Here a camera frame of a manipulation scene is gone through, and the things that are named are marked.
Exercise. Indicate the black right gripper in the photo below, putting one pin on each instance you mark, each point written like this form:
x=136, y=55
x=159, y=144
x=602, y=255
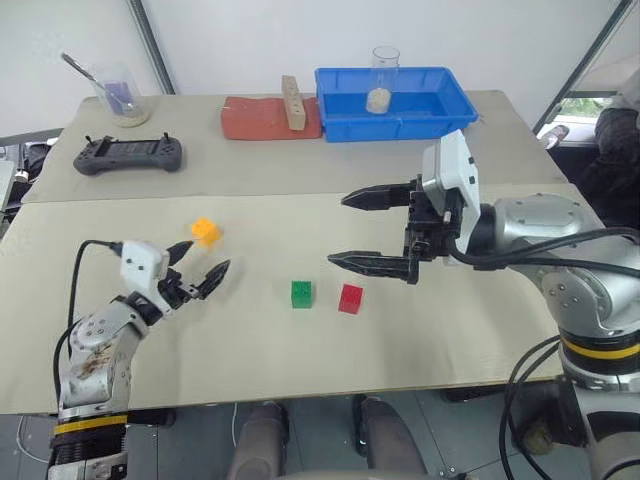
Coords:
x=430, y=225

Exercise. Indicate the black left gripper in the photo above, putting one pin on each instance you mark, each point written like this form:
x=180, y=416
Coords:
x=175, y=292

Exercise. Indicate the orange cube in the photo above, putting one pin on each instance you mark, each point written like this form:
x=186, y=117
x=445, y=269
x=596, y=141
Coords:
x=206, y=231

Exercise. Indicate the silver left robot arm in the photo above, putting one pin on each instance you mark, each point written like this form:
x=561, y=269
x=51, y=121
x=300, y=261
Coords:
x=95, y=350

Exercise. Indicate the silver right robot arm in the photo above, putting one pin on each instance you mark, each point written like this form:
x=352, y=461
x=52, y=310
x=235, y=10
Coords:
x=565, y=280

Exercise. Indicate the red cube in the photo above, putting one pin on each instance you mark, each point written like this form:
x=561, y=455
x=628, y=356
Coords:
x=350, y=299

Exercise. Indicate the green cube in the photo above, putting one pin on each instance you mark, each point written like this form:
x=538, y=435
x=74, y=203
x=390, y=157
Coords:
x=302, y=294

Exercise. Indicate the grey handheld controller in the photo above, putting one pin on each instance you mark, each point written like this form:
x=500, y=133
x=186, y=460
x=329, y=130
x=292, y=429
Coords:
x=128, y=156

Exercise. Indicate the blue plastic bin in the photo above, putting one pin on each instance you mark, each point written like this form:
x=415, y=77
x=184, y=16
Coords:
x=395, y=102

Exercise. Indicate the clear glass cylinder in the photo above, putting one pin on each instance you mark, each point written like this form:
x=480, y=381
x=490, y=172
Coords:
x=382, y=80

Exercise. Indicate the wooden block with holes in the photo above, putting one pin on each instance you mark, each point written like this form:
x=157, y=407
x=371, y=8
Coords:
x=293, y=102

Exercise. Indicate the red cloth mat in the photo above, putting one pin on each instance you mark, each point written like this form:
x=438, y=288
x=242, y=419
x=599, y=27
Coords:
x=255, y=117

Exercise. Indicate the clear glass beaker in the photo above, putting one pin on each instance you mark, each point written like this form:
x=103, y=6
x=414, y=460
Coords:
x=121, y=95

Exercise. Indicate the dark rounded right foot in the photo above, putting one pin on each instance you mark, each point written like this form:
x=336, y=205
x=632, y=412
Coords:
x=387, y=437

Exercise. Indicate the glass beaker with spoon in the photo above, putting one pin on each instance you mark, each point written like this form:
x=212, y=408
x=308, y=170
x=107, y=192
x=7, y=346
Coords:
x=97, y=80

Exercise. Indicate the person in dark clothing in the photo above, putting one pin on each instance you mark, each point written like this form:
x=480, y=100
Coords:
x=612, y=150

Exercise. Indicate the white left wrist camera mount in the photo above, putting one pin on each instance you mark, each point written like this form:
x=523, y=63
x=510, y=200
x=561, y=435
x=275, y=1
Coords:
x=142, y=272

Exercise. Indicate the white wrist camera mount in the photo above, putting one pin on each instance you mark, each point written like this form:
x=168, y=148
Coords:
x=452, y=177
x=142, y=272

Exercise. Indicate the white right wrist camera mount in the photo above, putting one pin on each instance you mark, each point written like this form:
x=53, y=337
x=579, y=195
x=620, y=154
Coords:
x=452, y=177

